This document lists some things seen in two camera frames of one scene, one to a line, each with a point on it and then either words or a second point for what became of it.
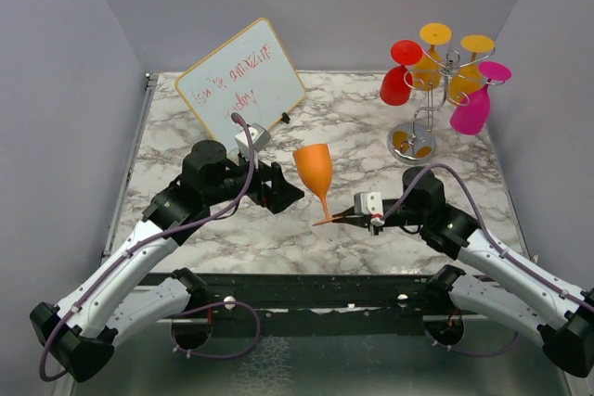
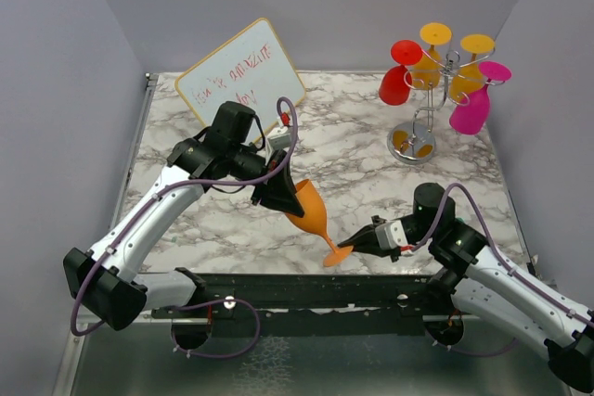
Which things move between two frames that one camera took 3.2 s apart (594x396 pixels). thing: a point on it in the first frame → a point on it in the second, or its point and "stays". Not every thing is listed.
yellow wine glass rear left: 426,75 stays
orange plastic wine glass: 315,164 → 315,221
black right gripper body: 365,220 → 377,220
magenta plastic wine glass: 471,114 stays
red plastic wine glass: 396,83 stays
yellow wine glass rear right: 468,79 stays
